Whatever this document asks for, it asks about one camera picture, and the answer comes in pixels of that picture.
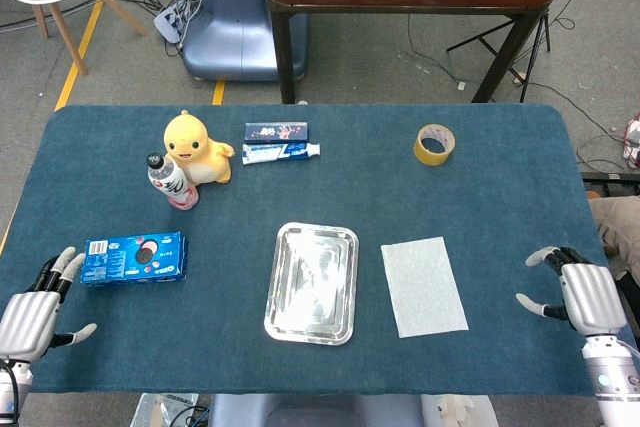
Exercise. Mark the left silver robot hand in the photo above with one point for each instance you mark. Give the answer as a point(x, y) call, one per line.
point(27, 319)

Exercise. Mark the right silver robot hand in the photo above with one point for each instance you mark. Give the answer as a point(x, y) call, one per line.
point(592, 297)

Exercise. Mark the white paper towel sheet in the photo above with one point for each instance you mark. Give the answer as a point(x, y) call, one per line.
point(424, 287)

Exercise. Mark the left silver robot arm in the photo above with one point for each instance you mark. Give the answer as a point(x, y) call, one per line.
point(12, 387)

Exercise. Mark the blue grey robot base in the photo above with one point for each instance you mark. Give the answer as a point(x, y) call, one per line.
point(235, 22)

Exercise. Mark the silver metal tray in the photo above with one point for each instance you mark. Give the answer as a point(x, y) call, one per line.
point(311, 284)

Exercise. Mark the blue Oreo cookie box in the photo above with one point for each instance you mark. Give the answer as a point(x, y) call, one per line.
point(132, 259)

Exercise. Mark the clear drink bottle pink label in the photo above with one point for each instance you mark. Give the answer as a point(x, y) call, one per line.
point(172, 184)

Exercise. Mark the yellow tape roll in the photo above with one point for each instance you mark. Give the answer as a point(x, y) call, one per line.
point(434, 156)

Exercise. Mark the yellow plush dinosaur toy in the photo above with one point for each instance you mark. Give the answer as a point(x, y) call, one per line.
point(197, 147)

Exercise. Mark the blue table mat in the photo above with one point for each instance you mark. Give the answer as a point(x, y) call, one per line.
point(350, 187)

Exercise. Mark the grey blue robot torso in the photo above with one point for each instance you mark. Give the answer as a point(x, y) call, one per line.
point(315, 412)

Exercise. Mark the white blue toothpaste tube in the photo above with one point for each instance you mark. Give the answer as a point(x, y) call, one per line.
point(277, 152)

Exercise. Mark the dark blue toothpaste box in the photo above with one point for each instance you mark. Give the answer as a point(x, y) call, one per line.
point(276, 132)

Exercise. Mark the white power strip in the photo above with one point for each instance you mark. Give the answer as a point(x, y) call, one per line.
point(169, 22)

